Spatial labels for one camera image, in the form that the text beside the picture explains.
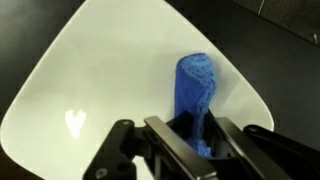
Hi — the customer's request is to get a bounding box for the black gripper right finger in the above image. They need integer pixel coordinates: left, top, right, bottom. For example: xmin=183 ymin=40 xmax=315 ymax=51
xmin=203 ymin=109 xmax=320 ymax=180

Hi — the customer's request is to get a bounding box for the blue sponge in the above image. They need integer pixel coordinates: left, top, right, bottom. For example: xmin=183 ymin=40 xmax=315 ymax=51
xmin=173 ymin=52 xmax=218 ymax=158

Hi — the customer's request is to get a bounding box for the white square plate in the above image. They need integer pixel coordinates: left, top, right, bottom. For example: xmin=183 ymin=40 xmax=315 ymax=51
xmin=0 ymin=0 xmax=275 ymax=180

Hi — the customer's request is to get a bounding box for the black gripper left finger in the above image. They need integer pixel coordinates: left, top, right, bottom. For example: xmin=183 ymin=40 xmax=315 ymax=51
xmin=83 ymin=111 xmax=219 ymax=180

